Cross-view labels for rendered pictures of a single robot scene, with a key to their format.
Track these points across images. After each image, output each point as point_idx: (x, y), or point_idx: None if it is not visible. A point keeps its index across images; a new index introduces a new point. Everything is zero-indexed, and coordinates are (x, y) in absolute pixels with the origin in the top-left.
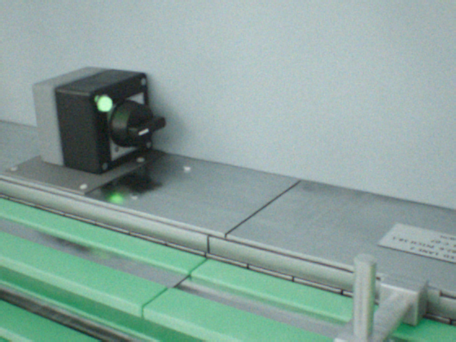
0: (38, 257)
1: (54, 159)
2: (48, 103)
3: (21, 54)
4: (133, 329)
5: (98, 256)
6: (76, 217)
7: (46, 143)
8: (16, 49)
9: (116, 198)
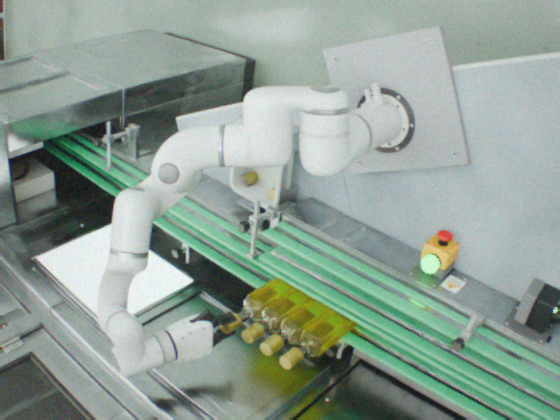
0: (538, 376)
1: (522, 321)
2: (531, 302)
3: (497, 256)
4: (549, 397)
5: (555, 377)
6: (536, 353)
7: (520, 314)
8: (495, 252)
9: (555, 350)
